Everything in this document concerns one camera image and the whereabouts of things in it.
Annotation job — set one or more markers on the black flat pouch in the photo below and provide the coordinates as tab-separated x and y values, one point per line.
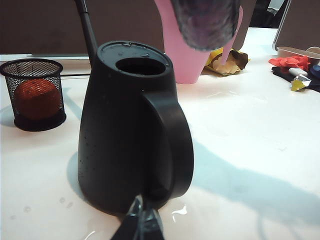
281	73

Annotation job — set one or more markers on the blue round item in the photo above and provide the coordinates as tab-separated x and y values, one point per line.
315	70

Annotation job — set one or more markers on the textured clear glass cup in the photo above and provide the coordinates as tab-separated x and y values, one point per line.
205	25

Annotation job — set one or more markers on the orange ball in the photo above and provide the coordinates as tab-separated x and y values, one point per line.
37	100

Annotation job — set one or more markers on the open yellow chips bag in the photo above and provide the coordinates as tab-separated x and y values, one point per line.
232	65

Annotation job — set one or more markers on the white tube with yellow end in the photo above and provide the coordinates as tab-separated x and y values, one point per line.
298	80

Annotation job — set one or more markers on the black watering can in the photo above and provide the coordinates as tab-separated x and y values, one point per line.
120	125

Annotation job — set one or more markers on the pink plastic watering can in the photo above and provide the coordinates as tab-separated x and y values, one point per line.
185	65

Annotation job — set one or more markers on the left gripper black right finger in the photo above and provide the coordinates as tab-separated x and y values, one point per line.
151	225

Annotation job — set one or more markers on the red cloth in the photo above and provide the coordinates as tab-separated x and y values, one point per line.
287	62

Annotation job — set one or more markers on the brown desk partition panel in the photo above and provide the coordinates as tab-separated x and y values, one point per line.
37	25
300	22

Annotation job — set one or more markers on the black mesh pen holder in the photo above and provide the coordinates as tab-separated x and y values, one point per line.
37	125

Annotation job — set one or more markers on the beige plastic tray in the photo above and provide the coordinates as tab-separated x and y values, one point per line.
287	51

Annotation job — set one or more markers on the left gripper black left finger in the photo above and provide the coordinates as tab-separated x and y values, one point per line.
128	225

